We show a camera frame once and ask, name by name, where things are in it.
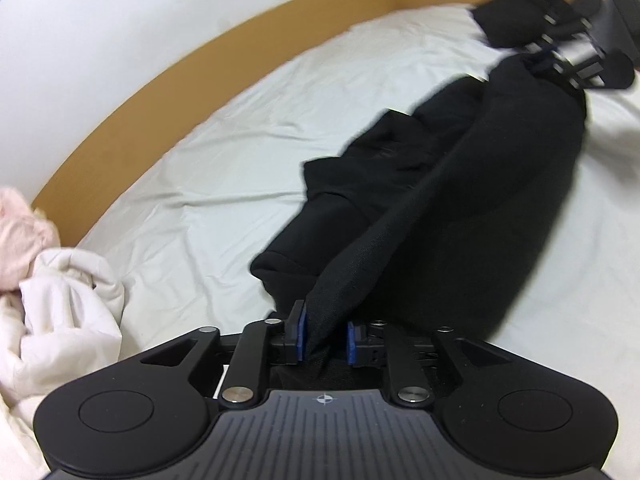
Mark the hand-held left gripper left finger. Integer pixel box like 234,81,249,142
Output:
141,299,307,406

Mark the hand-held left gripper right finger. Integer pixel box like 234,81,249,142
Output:
345,317,503,407

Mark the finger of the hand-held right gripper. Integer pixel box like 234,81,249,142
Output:
540,0,606,43
525,47,608,92

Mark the black coat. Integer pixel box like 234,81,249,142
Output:
250,0,591,396

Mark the white duvet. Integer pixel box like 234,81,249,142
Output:
0,247,126,480

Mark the pink cloth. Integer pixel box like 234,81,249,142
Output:
0,186,61,293

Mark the wooden bed frame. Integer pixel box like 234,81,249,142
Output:
31,0,618,248

